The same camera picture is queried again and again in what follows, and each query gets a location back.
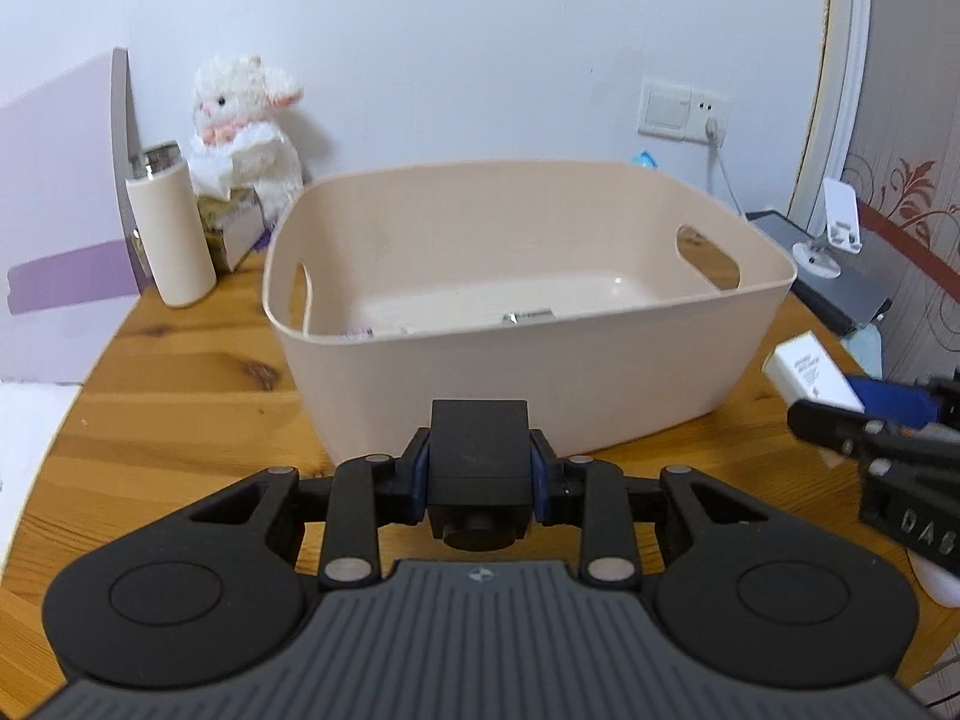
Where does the white card box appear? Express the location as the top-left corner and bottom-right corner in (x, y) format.
(761, 332), (864, 413)

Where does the black cube device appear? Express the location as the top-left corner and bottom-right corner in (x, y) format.
(427, 400), (534, 553)

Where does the Hello Kitty blind box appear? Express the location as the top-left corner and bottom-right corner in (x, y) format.
(342, 327), (376, 340)

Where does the light blue towel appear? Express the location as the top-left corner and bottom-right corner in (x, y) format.
(839, 323), (884, 379)

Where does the dark grey tablet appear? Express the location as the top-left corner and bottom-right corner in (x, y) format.
(747, 210), (892, 337)

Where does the white phone stand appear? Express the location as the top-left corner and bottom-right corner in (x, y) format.
(791, 177), (862, 281)

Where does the beige plastic storage bin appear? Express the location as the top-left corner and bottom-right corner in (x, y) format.
(262, 161), (797, 461)

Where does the tissue box with tissue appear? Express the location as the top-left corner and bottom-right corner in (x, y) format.
(197, 188), (267, 275)

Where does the blue cartoon figurine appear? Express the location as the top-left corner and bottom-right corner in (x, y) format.
(631, 151), (659, 169)

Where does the cream thermos bottle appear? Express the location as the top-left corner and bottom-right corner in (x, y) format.
(125, 142), (217, 307)

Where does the lavender headboard panel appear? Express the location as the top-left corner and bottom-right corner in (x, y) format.
(2, 49), (146, 383)

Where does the white plush bunny toy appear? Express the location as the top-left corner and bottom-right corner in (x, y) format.
(187, 55), (302, 227)

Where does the white plug and cable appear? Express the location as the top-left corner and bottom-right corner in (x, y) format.
(704, 115), (751, 220)

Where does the white door frame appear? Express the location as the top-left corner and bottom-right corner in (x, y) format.
(788, 0), (872, 234)

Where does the white wall switch socket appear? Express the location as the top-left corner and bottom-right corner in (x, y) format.
(636, 78), (731, 146)

